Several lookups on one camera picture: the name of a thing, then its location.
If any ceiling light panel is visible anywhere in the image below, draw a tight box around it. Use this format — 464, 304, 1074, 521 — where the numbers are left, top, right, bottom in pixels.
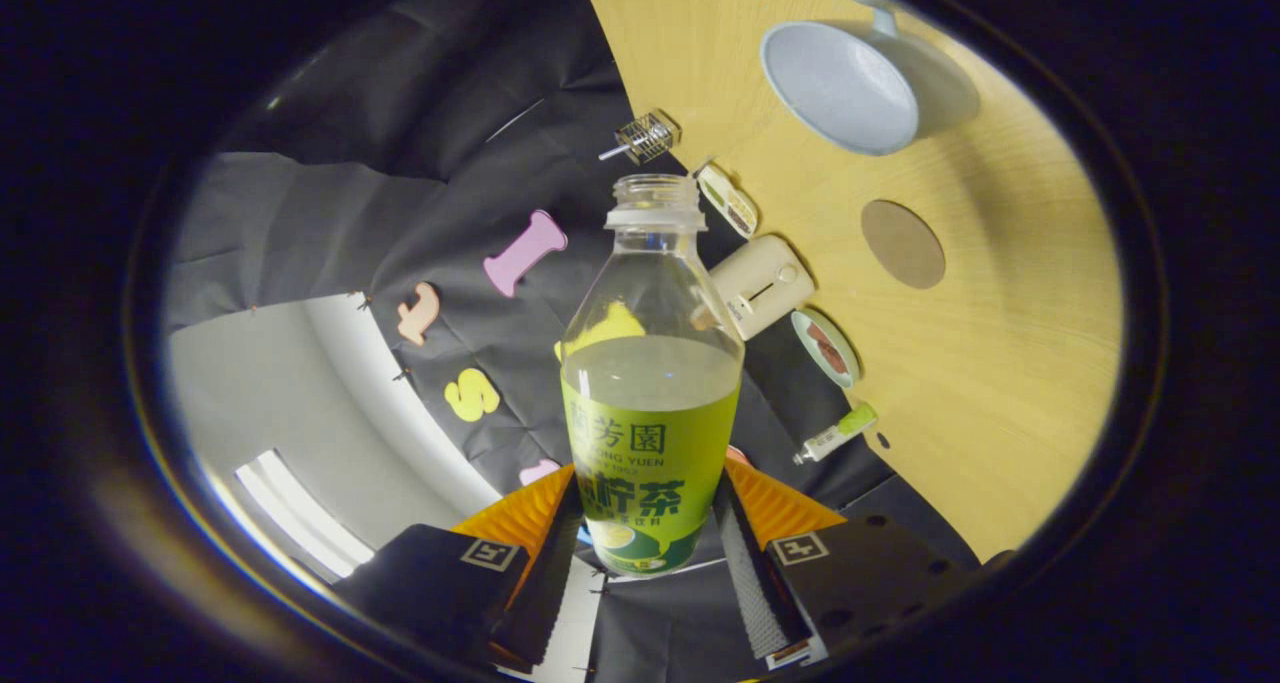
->
235, 450, 376, 579

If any wooden table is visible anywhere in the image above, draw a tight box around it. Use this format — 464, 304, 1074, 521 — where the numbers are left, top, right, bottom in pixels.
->
572, 0, 1126, 564

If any white cup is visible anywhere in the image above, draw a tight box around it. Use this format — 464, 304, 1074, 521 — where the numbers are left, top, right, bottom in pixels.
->
760, 0, 983, 157

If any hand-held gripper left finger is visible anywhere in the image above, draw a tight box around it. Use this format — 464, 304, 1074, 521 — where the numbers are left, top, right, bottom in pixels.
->
335, 463, 586, 669

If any clear juice bottle green label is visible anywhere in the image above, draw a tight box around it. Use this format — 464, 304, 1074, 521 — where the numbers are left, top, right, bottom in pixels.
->
558, 173, 746, 577

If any small white green bottle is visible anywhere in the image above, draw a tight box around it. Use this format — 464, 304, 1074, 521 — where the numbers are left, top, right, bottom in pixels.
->
793, 403, 880, 466

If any cream toaster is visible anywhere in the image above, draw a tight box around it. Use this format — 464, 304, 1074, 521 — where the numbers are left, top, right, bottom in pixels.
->
708, 235, 816, 342

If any pale green plate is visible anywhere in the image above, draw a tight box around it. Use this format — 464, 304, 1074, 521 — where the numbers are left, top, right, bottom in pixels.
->
791, 308, 861, 392

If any white divided snack tray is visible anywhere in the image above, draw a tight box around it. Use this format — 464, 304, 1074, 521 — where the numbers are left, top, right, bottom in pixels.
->
695, 163, 759, 239

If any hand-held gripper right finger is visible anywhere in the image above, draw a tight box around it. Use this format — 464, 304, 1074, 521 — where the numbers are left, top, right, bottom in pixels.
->
715, 453, 981, 669

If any wire mesh holder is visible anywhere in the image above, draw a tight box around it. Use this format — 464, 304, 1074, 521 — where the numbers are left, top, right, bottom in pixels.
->
617, 111, 681, 166

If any brown round coaster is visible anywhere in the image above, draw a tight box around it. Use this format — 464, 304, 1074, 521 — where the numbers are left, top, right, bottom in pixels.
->
861, 199, 947, 290

